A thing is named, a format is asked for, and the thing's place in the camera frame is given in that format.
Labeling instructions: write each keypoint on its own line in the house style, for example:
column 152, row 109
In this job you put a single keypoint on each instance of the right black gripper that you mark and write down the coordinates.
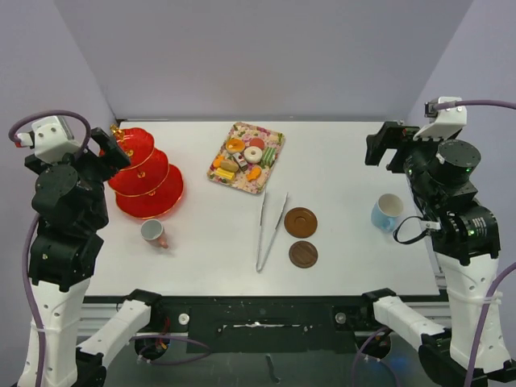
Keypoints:
column 393, row 135

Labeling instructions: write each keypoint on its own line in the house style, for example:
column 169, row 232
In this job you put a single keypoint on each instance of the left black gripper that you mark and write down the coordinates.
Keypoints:
column 112, row 160

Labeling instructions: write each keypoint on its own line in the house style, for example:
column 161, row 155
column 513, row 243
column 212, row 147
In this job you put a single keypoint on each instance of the red three-tier cake stand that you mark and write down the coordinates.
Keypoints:
column 150, row 186

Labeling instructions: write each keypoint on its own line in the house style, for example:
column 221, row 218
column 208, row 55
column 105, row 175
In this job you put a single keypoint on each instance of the orange glazed donut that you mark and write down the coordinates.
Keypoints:
column 234, row 145

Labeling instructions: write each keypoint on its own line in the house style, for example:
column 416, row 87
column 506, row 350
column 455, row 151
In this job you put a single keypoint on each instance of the brown saucer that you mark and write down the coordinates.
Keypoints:
column 300, row 222

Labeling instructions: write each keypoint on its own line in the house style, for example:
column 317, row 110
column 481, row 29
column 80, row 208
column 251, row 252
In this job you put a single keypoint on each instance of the floral serving tray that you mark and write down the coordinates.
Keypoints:
column 246, row 132

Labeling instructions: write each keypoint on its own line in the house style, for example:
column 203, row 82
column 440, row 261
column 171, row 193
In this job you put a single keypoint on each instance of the white frosted donut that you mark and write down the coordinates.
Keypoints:
column 252, row 155

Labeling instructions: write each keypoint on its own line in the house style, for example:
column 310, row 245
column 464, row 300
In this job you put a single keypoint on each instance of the metal tongs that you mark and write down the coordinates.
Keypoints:
column 267, row 232

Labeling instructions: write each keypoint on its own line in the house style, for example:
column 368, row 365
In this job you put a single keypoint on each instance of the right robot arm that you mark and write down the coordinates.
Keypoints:
column 465, row 238

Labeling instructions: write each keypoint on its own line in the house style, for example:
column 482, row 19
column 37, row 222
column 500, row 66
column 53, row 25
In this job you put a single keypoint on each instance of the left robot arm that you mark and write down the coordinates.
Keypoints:
column 60, row 257

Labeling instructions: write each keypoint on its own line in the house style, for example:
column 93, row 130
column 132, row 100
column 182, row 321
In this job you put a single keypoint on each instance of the blue mug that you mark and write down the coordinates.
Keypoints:
column 386, row 212

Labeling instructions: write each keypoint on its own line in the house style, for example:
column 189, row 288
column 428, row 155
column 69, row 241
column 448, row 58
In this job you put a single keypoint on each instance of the orange cookie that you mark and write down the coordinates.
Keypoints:
column 217, row 161

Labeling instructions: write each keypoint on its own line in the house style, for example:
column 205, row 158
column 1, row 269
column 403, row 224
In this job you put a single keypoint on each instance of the yellow layered cake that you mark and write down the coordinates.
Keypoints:
column 225, row 176

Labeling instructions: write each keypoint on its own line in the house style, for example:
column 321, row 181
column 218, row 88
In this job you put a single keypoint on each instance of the brown bread roll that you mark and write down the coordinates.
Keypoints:
column 229, row 165

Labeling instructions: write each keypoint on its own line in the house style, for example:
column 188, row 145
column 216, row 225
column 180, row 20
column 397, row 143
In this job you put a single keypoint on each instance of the green striped cake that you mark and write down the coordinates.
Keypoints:
column 269, row 157

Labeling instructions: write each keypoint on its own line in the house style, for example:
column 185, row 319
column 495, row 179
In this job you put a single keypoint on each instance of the chocolate cake slice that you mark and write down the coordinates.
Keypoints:
column 240, row 161

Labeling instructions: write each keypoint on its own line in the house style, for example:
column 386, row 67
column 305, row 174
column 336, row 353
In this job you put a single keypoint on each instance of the orange fish biscuit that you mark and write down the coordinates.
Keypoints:
column 254, row 173

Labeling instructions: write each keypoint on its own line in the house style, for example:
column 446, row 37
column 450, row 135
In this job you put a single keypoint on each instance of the dark wooden coaster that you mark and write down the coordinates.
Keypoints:
column 303, row 254

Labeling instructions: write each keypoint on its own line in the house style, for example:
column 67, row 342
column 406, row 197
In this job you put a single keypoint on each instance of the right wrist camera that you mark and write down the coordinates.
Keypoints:
column 446, row 119

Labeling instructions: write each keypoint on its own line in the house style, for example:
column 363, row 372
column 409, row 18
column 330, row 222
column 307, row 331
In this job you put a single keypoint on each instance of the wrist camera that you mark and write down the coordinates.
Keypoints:
column 50, row 138
column 446, row 119

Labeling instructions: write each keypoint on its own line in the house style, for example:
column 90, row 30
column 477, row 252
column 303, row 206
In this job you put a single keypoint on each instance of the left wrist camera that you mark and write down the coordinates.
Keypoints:
column 50, row 138

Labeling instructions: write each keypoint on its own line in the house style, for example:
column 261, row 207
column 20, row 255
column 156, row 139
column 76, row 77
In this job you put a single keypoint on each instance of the pink handled white cup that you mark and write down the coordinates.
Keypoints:
column 152, row 230

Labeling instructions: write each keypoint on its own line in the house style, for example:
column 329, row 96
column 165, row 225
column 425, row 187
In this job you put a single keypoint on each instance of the black base frame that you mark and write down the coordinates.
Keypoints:
column 237, row 324

